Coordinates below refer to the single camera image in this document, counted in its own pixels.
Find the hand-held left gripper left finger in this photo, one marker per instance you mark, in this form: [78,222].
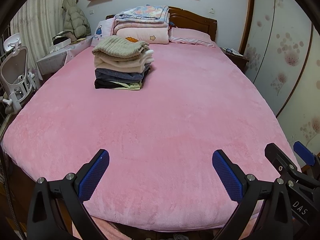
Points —
[93,175]

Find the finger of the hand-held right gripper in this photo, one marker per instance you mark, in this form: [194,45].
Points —
[277,155]
[303,152]

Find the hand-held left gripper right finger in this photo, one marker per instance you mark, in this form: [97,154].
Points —
[226,177]

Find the beige knitted cardigan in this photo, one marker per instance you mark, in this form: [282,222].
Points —
[115,47]

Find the bed with pink sheet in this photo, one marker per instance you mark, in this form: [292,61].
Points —
[162,130]

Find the folded black garment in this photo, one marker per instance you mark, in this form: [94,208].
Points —
[105,83]

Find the folded light green garment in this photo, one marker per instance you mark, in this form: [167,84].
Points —
[130,86]

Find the floral sliding wardrobe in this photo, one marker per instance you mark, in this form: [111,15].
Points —
[287,55]

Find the wooden nightstand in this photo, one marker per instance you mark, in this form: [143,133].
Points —
[237,61]

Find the folded blue-grey jeans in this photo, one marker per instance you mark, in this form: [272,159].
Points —
[117,74]

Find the white paper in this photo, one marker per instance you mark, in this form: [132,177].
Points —
[237,53]

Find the white folded sweater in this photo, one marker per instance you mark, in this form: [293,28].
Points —
[120,65]

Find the small black box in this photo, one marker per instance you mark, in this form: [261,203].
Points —
[228,50]

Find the white office chair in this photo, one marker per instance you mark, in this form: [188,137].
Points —
[15,62]

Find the dark bag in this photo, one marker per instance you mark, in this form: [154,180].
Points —
[60,40]

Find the pillow with blue handbag print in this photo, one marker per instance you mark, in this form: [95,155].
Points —
[100,32]

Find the pink pillow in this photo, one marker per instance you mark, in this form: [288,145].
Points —
[190,36]

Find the beige puffer jacket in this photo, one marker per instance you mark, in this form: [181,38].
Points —
[75,20]

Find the wooden headboard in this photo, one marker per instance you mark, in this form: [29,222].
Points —
[192,20]

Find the red and blue cloth item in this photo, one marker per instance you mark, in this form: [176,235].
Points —
[173,25]

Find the white curtain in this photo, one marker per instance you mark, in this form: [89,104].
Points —
[42,17]

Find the floral folded quilt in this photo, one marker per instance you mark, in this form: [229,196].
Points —
[142,13]

